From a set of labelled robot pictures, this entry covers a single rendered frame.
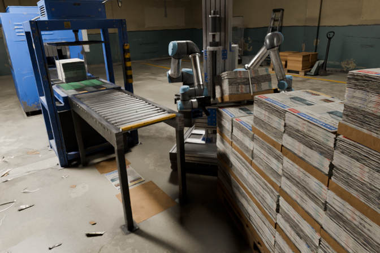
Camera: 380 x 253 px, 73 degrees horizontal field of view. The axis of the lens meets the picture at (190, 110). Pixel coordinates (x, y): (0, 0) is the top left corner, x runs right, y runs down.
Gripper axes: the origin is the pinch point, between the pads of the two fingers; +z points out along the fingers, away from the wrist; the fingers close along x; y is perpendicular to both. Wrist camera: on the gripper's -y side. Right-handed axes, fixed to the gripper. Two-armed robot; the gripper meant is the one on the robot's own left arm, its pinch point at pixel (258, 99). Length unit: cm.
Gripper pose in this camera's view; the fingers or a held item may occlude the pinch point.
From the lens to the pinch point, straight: 231.5
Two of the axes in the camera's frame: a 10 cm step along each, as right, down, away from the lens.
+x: 2.6, -0.4, -9.7
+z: -9.6, 1.3, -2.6
